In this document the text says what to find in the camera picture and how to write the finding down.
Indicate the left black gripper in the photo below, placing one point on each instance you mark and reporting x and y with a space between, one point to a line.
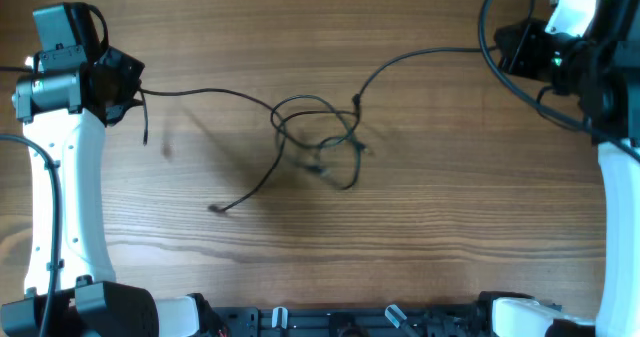
131 68

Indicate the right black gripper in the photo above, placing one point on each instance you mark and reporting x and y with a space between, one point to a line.
515 59

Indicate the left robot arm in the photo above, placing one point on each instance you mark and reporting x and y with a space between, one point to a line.
73 89

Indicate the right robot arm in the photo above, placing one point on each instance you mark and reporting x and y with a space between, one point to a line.
580 70

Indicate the black aluminium base frame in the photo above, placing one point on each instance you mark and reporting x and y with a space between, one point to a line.
445 320

